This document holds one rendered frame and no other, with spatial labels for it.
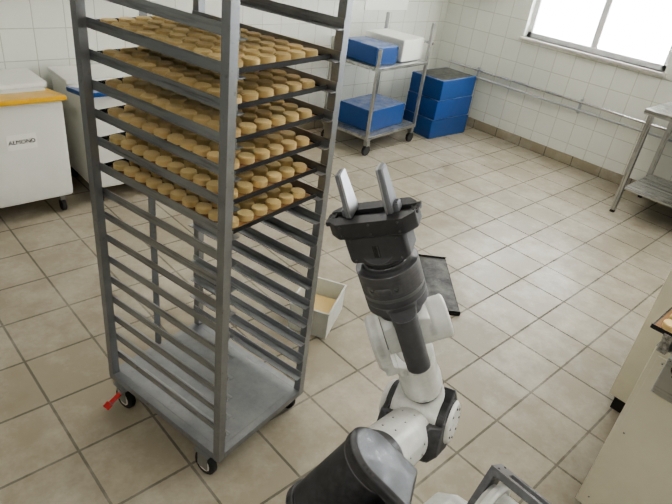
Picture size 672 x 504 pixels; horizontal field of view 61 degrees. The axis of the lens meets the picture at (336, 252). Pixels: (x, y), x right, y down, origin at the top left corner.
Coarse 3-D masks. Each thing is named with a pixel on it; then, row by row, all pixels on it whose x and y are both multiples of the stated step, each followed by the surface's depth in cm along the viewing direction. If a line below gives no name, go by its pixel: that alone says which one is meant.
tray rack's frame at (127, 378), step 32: (96, 128) 180; (96, 160) 184; (96, 192) 189; (96, 224) 195; (128, 384) 226; (192, 384) 231; (256, 384) 235; (288, 384) 237; (160, 416) 218; (192, 416) 216; (256, 416) 220
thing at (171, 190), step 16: (128, 176) 185; (144, 176) 182; (160, 176) 187; (160, 192) 177; (176, 192) 175; (192, 192) 178; (272, 192) 183; (288, 192) 190; (304, 192) 187; (192, 208) 171; (208, 208) 169; (240, 208) 175; (256, 208) 172; (272, 208) 177; (240, 224) 167
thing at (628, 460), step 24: (648, 384) 180; (624, 408) 189; (648, 408) 183; (624, 432) 191; (648, 432) 185; (600, 456) 201; (624, 456) 193; (648, 456) 187; (600, 480) 203; (624, 480) 196; (648, 480) 189
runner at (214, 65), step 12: (96, 24) 161; (108, 24) 158; (120, 36) 157; (132, 36) 154; (144, 36) 151; (156, 48) 150; (168, 48) 147; (180, 48) 144; (192, 60) 143; (204, 60) 141; (216, 60) 138; (216, 72) 140
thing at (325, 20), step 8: (240, 0) 181; (248, 0) 179; (256, 0) 177; (264, 0) 175; (256, 8) 175; (264, 8) 176; (272, 8) 174; (280, 8) 172; (288, 8) 171; (296, 8) 169; (288, 16) 169; (296, 16) 170; (304, 16) 168; (312, 16) 167; (320, 16) 165; (328, 16) 163; (320, 24) 164; (328, 24) 164; (336, 24) 163; (344, 24) 161
